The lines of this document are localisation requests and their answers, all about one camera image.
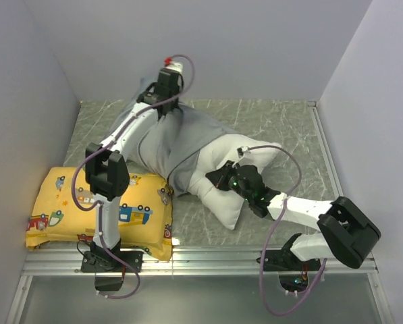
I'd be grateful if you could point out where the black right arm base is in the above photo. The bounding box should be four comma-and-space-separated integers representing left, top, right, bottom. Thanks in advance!
263, 250, 321, 295

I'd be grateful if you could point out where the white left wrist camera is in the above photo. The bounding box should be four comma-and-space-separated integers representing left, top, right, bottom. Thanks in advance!
164, 57, 184, 74

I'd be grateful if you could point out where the aluminium front rail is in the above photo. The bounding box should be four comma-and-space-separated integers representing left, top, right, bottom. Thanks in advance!
21, 245, 377, 277

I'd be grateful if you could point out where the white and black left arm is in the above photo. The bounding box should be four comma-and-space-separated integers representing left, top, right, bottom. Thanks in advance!
85, 63, 184, 271

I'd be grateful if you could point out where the aluminium rail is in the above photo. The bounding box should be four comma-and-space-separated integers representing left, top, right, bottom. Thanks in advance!
21, 245, 377, 277
307, 101, 344, 196

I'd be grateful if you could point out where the aluminium right side rail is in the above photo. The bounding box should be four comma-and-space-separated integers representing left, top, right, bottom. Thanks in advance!
307, 101, 344, 196

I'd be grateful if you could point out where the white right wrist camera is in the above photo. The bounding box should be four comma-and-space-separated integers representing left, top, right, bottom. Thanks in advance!
232, 146, 253, 167

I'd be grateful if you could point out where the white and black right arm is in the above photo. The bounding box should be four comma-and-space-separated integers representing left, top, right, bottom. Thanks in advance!
206, 161, 381, 271

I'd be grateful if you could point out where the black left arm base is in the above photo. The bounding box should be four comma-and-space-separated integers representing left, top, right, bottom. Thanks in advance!
80, 251, 143, 294

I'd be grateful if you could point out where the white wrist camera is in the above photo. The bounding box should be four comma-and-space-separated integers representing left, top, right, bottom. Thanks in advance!
232, 146, 253, 167
164, 57, 184, 74

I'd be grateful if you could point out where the grey pillowcase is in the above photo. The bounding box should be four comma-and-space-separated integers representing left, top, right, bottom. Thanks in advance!
103, 78, 236, 196

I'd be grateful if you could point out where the white pillow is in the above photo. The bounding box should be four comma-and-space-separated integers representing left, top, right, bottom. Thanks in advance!
188, 134, 281, 230

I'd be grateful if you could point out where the yellow cartoon print pillow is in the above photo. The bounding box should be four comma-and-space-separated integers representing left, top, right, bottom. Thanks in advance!
25, 167, 172, 261

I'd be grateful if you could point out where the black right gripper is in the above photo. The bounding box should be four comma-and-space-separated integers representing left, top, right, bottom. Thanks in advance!
209, 161, 253, 203

